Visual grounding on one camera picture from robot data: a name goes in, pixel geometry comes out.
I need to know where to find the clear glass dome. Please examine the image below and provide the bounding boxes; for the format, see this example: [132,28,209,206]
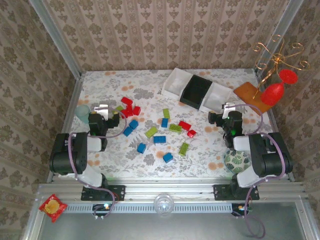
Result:
[153,193,174,216]

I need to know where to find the grey metal panel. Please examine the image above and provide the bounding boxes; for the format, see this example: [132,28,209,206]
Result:
[24,201,318,240]

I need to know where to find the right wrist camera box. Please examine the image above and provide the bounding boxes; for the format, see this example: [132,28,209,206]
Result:
[222,101,236,113]

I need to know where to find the floral patterned tablecloth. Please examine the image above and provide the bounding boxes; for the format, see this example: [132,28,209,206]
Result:
[58,67,278,179]

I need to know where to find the green leaf pattern bowl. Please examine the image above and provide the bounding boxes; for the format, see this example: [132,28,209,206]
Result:
[223,149,252,174]

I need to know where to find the red goblet glass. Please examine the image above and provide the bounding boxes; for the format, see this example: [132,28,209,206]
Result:
[260,69,299,107]

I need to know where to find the grey slotted cable duct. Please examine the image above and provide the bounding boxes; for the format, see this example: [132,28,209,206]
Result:
[61,202,235,214]

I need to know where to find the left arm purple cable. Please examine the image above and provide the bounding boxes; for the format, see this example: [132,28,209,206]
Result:
[67,108,128,221]

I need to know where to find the aluminium frame post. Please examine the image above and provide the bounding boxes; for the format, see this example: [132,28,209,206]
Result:
[253,0,306,76]
[27,0,83,80]

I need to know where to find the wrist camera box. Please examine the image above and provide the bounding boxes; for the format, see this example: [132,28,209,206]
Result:
[222,101,236,113]
[94,104,110,119]

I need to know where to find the aluminium side rail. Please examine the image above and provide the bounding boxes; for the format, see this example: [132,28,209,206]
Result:
[46,73,85,185]
[254,69,296,182]

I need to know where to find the brown wooden board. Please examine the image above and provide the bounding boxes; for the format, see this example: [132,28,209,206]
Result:
[233,81,273,116]

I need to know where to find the translucent teal plastic cup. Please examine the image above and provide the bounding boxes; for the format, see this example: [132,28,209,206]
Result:
[75,104,91,125]

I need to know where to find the black plastic bin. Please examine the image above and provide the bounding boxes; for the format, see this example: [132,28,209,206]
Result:
[179,74,213,110]

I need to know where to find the white plastic bin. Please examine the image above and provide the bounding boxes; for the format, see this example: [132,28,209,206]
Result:
[162,67,195,97]
[199,82,233,113]

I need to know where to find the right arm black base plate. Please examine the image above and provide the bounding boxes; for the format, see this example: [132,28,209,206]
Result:
[213,184,260,201]

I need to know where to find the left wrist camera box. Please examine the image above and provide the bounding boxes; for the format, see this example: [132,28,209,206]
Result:
[94,104,110,119]

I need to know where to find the red snack packet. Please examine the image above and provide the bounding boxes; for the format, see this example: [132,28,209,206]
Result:
[38,193,68,224]

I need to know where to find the aluminium cross rail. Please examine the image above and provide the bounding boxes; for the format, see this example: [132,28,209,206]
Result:
[36,178,308,202]

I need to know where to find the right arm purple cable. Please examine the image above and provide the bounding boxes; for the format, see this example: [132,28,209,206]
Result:
[226,103,288,238]

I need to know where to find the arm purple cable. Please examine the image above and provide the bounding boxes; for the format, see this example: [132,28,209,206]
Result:
[226,103,288,238]
[67,108,128,221]

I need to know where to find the gold wire curled stand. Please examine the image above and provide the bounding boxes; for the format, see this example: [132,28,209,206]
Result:
[251,34,311,100]

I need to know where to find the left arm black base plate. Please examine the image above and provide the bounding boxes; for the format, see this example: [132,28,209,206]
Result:
[80,184,126,202]

